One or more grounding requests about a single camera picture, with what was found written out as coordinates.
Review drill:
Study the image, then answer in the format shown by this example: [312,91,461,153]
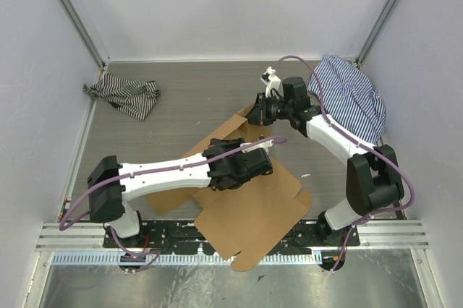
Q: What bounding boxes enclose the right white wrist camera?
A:
[260,67,281,98]

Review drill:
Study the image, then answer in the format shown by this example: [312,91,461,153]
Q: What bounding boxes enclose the blue white striped cloth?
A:
[308,55,386,144]

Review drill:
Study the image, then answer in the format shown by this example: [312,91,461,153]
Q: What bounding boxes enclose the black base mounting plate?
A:
[119,220,349,255]

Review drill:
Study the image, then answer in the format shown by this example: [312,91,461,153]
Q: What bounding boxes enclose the black white striped cloth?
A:
[82,72,161,121]

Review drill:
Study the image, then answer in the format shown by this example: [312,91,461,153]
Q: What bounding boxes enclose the slotted grey cable duct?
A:
[51,251,322,265]

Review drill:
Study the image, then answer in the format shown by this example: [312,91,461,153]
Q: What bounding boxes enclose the aluminium frame post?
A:
[58,0,107,69]
[355,0,400,67]

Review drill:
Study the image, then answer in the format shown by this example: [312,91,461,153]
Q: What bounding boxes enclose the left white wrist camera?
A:
[240,140,274,153]

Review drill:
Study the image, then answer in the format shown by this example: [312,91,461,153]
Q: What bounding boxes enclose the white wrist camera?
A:
[260,67,281,98]
[240,140,274,153]

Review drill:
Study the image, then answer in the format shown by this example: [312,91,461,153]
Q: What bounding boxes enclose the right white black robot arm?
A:
[246,73,404,247]

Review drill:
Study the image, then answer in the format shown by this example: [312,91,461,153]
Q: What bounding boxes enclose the brown cardboard box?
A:
[146,103,313,273]

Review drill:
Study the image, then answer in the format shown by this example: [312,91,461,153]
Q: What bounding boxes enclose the aluminium front rail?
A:
[35,219,430,251]

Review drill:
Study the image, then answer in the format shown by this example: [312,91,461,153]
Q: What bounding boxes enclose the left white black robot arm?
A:
[88,137,275,248]

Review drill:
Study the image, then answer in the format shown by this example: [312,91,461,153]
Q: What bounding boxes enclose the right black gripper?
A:
[243,91,294,126]

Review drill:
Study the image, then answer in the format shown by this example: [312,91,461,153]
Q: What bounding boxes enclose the left aluminium frame post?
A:
[58,0,107,69]

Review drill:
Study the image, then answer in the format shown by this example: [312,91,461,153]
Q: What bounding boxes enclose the right aluminium frame post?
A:
[355,0,400,67]

